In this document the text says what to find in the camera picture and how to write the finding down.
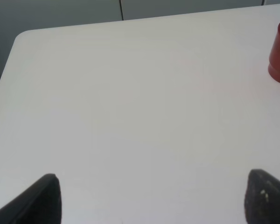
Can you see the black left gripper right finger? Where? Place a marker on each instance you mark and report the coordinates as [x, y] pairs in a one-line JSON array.
[[262, 198]]

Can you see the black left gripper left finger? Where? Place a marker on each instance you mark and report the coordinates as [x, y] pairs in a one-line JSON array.
[[41, 203]]

